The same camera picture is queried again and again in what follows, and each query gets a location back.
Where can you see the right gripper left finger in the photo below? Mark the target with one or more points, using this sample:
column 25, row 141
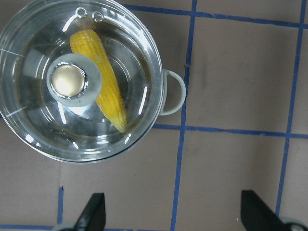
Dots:
column 93, row 216

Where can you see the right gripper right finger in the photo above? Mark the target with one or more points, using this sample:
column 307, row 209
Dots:
column 257, row 216

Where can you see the glass pot lid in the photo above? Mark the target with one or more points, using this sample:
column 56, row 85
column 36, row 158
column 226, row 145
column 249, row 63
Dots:
column 79, row 79

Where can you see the yellow corn cob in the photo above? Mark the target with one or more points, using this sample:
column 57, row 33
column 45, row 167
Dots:
column 109, row 100

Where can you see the pale green steel pot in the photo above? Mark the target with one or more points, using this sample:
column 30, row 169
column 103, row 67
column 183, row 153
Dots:
column 168, row 91

